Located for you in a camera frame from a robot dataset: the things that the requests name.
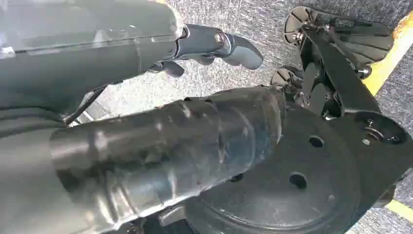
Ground black robot foot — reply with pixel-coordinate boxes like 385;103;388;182
185;5;413;234

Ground yellow floor tape strip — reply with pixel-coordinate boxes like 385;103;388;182
362;11;413;98
385;199;413;224

